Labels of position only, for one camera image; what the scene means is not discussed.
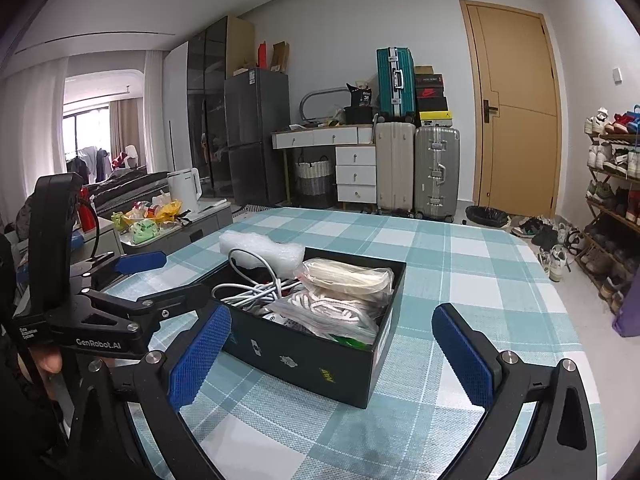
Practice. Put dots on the person's left hand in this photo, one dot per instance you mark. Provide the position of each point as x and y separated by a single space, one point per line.
49 360

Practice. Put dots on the green white packet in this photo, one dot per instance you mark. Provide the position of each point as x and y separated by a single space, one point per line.
352 343

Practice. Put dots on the dark grey refrigerator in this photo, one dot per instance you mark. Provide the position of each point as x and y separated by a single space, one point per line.
257 104

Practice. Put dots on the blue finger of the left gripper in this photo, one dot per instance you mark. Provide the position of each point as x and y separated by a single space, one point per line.
103 270
112 325

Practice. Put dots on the stack of shoe boxes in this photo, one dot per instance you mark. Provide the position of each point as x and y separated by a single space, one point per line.
431 103

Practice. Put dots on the grey tv cabinet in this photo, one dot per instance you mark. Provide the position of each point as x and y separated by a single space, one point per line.
213 217

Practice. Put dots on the beige suitcase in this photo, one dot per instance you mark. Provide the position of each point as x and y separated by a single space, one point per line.
394 144

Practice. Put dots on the white light switch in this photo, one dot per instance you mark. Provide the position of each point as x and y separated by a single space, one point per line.
617 75

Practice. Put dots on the black trash bin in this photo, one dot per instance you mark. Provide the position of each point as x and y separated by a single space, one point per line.
487 216

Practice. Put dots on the black storage box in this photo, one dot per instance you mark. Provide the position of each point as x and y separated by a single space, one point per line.
285 326

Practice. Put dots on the white drawer desk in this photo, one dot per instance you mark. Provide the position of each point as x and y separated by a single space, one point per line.
351 150

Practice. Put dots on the black bag on desk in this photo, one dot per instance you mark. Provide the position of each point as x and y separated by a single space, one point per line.
360 110

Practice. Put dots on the wooden door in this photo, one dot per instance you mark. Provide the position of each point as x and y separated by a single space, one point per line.
518 118

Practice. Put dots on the white foam piece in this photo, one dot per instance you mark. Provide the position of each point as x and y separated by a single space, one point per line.
252 250

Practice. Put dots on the silver suitcase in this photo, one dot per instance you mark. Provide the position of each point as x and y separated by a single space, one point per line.
436 172

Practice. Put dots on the purple bag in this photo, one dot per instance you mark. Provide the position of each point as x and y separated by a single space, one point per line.
627 322

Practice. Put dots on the woven laundry basket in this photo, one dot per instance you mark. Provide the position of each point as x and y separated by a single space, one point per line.
314 183

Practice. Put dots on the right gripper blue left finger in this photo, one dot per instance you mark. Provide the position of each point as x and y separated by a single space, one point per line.
205 342

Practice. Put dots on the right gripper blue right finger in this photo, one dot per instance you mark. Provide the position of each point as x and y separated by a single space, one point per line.
470 354

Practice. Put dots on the wooden shoe rack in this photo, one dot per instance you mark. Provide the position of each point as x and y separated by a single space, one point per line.
610 258

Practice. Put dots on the teal suitcase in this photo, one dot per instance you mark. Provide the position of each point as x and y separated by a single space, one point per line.
396 85

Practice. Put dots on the white electric kettle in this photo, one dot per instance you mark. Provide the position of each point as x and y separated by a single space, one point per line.
185 186

